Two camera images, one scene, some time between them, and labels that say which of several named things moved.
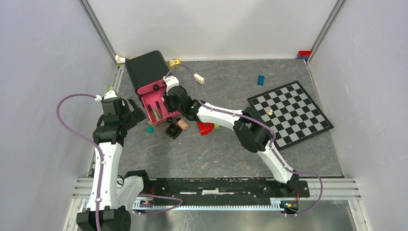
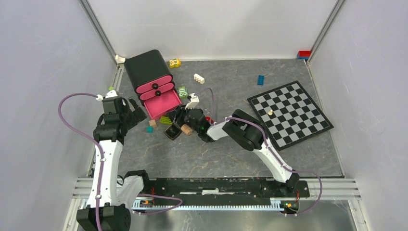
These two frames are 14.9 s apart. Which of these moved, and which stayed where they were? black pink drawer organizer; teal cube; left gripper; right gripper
Moved: right gripper
Stayed: black pink drawer organizer; left gripper; teal cube
